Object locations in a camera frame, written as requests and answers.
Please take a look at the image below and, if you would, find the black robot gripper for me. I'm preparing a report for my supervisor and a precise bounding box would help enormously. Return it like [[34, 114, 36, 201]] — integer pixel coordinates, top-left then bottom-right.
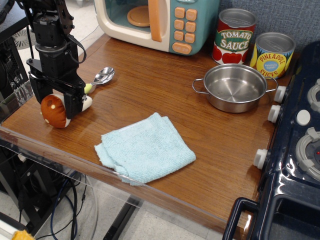
[[27, 41, 88, 120]]

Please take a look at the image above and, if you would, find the brown white plush mushroom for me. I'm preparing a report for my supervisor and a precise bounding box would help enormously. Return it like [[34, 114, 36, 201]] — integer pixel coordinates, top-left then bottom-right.
[[40, 93, 94, 129]]

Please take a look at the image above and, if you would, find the spoon with green handle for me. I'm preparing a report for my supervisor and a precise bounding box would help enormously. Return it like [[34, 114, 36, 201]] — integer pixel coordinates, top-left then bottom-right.
[[84, 67, 115, 94]]

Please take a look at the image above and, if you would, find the silver metal pot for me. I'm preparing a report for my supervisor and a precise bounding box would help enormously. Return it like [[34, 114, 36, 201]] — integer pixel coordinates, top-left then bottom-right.
[[192, 63, 279, 114]]

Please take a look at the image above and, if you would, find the black side desk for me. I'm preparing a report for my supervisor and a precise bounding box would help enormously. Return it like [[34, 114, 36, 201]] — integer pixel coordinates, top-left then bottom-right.
[[0, 0, 28, 101]]

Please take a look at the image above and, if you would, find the light blue folded cloth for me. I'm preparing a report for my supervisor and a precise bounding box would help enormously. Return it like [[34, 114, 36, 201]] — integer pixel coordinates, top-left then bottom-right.
[[94, 112, 196, 186]]

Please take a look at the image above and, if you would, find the black table leg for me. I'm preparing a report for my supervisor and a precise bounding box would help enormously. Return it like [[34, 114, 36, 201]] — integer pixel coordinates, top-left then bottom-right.
[[103, 201, 140, 240]]

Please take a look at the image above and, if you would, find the yellow sponge object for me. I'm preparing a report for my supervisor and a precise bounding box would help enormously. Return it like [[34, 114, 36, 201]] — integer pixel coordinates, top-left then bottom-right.
[[11, 230, 34, 240]]

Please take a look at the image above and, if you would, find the toy microwave teal cream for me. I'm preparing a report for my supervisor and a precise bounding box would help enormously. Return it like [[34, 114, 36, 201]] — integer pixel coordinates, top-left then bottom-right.
[[94, 0, 220, 56]]

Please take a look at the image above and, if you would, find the tomato sauce can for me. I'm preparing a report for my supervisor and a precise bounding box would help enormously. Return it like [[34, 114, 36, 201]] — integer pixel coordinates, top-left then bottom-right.
[[212, 8, 257, 64]]

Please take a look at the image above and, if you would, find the white stove knob bottom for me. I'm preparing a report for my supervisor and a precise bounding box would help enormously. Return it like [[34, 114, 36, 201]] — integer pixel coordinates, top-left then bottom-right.
[[253, 149, 268, 170]]

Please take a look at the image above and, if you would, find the white stove knob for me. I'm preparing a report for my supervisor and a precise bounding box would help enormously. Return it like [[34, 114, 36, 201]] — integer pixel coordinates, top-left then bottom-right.
[[274, 86, 287, 103], [267, 105, 281, 124], [253, 149, 268, 170]]

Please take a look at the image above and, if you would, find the white stove knob middle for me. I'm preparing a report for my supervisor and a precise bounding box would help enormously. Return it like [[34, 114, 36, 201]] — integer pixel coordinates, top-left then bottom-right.
[[267, 105, 281, 124]]

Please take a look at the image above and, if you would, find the pineapple slices can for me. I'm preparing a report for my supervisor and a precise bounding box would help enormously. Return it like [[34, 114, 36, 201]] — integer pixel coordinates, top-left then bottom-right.
[[249, 32, 296, 79]]

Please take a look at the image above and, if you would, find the white stove knob top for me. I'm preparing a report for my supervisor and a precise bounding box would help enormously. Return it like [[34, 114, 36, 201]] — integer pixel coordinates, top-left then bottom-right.
[[274, 86, 287, 103]]

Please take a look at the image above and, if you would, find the dark blue toy stove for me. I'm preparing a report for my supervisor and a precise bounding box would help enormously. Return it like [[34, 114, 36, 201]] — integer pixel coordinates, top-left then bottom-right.
[[223, 41, 320, 240]]

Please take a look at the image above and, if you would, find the black cable under table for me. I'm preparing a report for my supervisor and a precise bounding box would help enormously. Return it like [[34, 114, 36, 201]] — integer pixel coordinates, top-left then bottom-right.
[[37, 174, 88, 240]]

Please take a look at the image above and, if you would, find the blue cable under table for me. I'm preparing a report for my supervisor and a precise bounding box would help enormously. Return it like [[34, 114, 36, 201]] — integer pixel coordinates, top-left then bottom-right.
[[49, 172, 79, 240]]

